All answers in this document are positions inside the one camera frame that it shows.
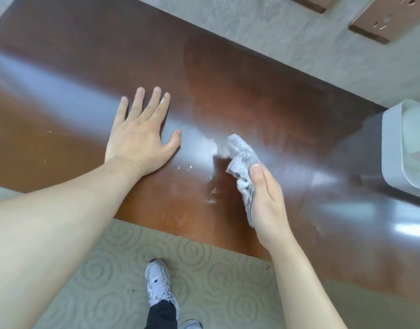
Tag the person's left hand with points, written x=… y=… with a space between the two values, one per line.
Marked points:
x=138 y=140

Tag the person's right hand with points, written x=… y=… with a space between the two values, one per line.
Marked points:
x=267 y=205

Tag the person's left little finger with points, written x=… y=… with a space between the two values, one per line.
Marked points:
x=122 y=108

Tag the person's left thumb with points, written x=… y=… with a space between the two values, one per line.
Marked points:
x=171 y=140

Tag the person's left middle finger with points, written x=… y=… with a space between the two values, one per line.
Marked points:
x=151 y=102

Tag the person's right thumb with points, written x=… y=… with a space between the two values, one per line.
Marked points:
x=260 y=179

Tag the grey cleaning cloth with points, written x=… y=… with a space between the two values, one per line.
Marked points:
x=243 y=167

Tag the person's right forearm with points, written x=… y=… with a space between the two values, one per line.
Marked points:
x=300 y=287

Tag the person's left forearm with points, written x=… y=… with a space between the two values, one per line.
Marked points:
x=49 y=232

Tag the white sneaker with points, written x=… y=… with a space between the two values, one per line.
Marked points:
x=159 y=282

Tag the white plastic box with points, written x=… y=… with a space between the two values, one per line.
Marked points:
x=407 y=147

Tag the grey sneaker toe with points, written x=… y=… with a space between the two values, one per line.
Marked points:
x=191 y=324

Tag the black trouser leg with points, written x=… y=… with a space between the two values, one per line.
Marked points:
x=162 y=315

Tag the brown wall socket plate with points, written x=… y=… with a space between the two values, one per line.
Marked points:
x=388 y=17

